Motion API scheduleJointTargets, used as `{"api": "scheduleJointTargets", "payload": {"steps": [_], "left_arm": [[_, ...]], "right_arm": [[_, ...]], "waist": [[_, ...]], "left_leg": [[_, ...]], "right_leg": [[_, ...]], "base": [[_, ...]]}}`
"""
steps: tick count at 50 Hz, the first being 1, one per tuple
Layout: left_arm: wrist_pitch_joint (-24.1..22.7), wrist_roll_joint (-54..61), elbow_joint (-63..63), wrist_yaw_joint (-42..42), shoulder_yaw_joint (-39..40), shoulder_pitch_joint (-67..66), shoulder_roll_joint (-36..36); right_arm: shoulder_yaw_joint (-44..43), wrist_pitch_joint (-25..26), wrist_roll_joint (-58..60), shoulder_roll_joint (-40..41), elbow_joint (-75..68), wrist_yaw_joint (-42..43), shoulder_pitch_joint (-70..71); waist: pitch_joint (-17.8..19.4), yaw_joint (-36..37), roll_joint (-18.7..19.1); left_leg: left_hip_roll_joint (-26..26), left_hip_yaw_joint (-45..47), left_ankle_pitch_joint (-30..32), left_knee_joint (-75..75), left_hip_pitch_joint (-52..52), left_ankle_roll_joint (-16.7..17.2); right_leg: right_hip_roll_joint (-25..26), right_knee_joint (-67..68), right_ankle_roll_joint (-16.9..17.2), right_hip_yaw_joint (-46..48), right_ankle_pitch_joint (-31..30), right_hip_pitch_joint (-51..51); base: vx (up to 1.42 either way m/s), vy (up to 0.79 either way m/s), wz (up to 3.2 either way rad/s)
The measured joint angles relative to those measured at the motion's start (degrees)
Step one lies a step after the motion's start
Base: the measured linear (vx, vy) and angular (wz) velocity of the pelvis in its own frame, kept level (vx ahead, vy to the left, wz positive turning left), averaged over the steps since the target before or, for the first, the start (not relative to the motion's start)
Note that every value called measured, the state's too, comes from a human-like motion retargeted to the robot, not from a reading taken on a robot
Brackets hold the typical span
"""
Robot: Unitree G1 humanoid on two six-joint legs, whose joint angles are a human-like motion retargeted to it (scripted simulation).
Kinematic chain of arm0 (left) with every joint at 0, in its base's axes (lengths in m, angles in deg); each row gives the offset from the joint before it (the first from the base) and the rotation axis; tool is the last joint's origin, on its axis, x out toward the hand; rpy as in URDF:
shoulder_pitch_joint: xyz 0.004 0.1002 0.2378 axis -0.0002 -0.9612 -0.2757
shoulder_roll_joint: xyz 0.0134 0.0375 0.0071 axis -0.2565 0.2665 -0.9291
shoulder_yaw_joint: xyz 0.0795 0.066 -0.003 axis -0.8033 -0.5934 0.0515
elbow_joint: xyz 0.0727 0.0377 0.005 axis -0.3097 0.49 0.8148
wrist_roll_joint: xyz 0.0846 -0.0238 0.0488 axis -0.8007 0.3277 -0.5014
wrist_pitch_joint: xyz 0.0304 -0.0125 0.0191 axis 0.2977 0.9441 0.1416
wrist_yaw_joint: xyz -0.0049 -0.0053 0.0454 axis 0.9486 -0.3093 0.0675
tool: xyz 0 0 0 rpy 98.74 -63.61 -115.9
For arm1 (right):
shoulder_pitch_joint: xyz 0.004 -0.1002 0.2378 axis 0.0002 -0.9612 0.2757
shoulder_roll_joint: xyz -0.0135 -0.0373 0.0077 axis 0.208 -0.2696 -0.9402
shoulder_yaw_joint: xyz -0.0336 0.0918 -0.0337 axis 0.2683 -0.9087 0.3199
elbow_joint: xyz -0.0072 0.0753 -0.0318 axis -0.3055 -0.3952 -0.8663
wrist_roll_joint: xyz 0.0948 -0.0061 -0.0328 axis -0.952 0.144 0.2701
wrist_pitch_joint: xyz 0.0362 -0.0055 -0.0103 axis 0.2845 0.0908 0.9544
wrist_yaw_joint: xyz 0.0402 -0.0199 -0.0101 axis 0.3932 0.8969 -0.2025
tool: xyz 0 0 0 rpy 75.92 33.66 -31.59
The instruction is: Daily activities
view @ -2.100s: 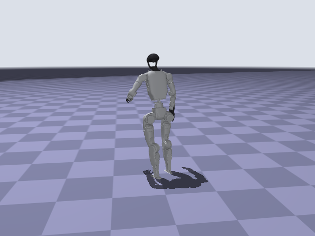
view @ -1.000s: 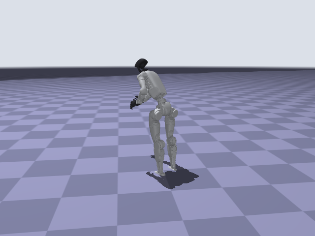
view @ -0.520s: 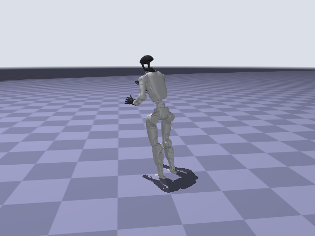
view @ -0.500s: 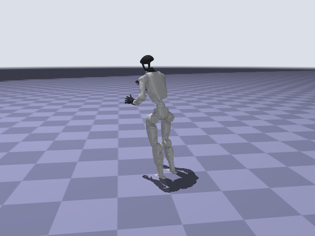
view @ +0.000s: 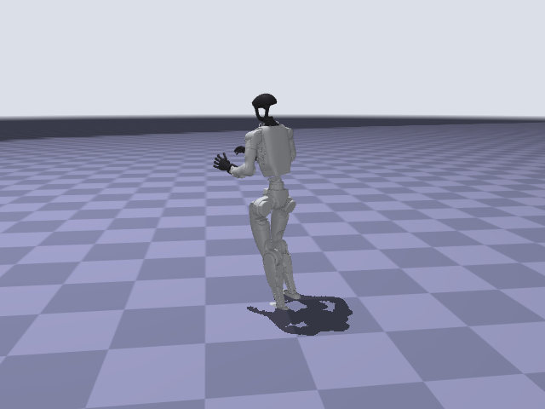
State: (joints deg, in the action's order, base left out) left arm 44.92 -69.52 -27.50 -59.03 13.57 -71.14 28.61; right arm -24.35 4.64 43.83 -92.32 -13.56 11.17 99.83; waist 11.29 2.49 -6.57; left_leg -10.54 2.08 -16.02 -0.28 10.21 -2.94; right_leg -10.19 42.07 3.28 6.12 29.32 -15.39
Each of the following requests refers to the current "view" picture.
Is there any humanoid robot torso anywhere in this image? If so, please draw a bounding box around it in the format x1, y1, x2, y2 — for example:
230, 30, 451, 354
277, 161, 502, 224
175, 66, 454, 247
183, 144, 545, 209
255, 121, 291, 210

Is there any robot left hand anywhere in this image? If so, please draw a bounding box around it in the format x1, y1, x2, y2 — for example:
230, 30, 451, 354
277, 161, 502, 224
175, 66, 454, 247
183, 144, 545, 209
213, 153, 238, 174

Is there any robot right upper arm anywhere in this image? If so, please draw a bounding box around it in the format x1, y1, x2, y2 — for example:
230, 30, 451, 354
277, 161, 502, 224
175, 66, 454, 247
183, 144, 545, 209
286, 127, 296, 162

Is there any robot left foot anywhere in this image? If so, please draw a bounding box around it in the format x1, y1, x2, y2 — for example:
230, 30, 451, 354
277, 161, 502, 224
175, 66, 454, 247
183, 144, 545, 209
270, 302, 290, 310

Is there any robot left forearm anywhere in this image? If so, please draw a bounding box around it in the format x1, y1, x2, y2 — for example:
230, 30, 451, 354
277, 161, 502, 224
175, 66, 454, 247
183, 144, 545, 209
229, 164, 246, 178

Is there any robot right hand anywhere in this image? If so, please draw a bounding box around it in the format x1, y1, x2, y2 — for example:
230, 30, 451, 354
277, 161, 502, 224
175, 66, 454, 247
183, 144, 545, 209
234, 146, 257, 161

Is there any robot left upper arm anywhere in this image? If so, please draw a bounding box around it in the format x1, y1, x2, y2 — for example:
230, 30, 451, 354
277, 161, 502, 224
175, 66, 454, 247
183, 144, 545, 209
243, 130, 262, 176

